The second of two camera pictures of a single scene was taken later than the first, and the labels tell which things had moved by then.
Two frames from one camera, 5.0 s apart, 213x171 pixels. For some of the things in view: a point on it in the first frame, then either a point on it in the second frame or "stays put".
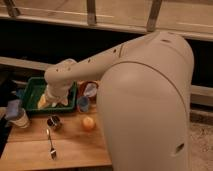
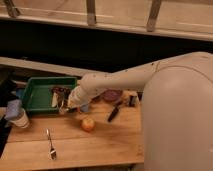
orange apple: (88, 124) stays put
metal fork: (52, 152) stays put
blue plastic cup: (83, 103) stays put
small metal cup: (54, 120) → (63, 107)
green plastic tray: (36, 86) stays put
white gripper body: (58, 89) → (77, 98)
